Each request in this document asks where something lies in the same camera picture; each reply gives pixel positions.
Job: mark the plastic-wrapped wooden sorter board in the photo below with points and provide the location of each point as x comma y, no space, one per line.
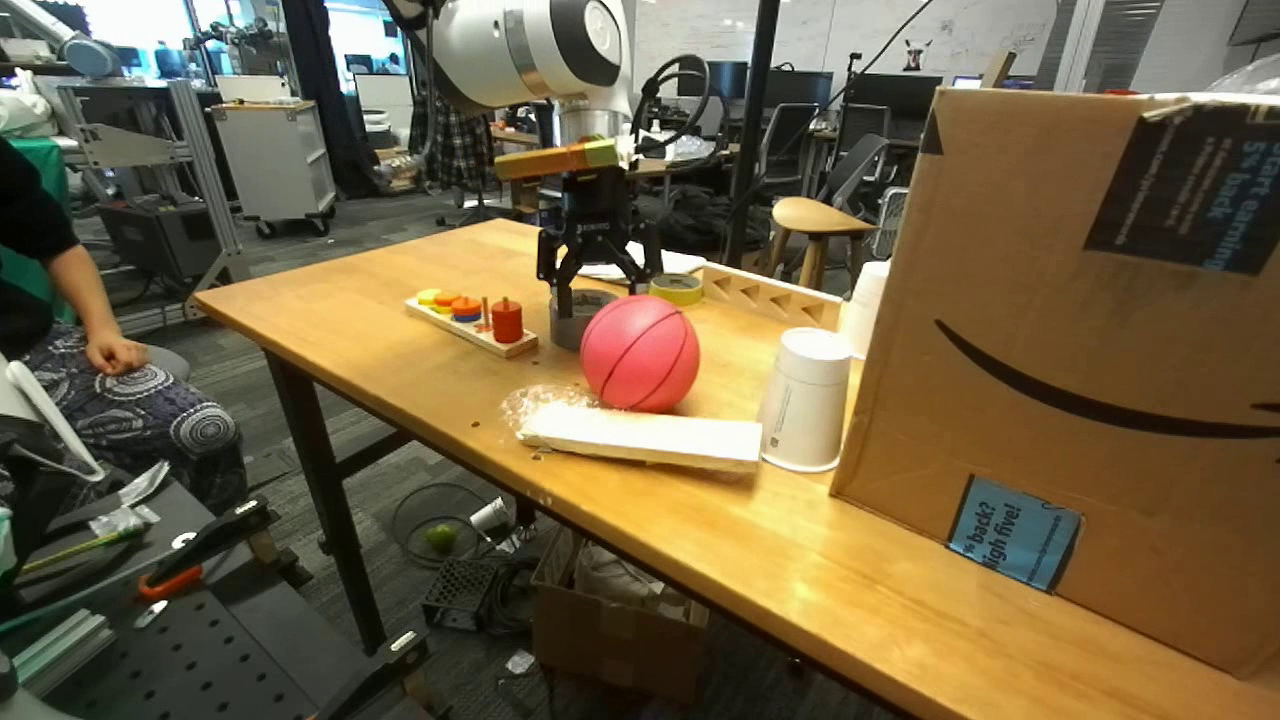
643,439

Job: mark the Amazon cardboard box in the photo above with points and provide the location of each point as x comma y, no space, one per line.
1066,372

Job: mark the pink toy basketball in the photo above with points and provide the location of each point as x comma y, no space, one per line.
643,354

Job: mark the black perforated plate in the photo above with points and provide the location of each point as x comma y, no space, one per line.
224,661

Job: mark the open brown cardboard box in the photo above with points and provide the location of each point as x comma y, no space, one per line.
620,640

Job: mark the white wheeled cart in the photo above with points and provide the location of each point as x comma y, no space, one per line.
274,161

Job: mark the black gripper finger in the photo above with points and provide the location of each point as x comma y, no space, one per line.
558,282
645,262

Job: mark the round wooden stool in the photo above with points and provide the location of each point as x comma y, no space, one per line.
818,219

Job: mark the white paper cup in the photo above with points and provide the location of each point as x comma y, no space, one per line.
806,400
866,305

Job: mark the black metal table frame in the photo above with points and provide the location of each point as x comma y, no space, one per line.
325,506

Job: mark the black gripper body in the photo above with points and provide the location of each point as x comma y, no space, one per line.
593,213

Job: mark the black vertical pole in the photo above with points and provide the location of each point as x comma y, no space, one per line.
748,132

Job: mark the person's bare hand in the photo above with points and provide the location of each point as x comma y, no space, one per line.
119,354

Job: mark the grey metal rack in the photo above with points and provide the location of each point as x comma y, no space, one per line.
146,203

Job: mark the wooden shape sorter board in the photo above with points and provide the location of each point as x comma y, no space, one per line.
781,300

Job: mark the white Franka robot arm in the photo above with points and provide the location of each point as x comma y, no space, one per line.
520,45

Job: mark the dark computer monitor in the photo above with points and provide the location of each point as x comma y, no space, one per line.
724,83

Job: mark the white paper sheet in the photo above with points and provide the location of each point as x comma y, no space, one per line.
680,267

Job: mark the person's bare forearm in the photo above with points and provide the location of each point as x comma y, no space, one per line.
84,294

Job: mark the green cloth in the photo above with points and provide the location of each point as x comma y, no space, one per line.
52,165

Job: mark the small green ball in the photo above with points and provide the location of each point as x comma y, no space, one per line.
440,538

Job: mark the pale aluminium extrusion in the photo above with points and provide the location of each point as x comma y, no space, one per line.
52,649

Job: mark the person's black shirt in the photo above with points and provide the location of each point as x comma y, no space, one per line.
27,225

